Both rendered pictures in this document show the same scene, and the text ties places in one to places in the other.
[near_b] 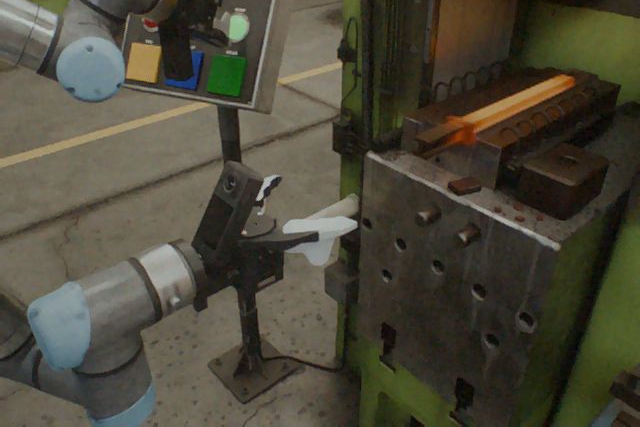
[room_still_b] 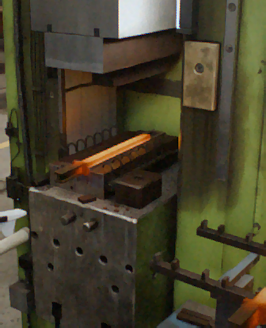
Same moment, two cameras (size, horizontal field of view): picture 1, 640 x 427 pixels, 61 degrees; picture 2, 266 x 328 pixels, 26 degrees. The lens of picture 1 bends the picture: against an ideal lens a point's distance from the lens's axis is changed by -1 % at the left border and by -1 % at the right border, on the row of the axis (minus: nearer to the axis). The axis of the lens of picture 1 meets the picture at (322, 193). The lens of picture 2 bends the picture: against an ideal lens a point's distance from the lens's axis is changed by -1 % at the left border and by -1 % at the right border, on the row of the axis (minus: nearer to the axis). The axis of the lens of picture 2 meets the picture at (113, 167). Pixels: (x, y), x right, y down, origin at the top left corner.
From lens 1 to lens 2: 0.74 m
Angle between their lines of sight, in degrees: 16
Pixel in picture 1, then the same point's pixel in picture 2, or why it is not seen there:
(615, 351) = (190, 291)
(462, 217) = (87, 215)
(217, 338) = not seen: outside the picture
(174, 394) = not seen: outside the picture
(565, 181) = (136, 187)
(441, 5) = (66, 98)
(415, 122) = (56, 166)
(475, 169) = (92, 188)
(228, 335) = not seen: outside the picture
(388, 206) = (46, 219)
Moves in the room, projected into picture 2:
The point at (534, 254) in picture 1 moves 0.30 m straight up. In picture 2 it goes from (125, 227) to (126, 117)
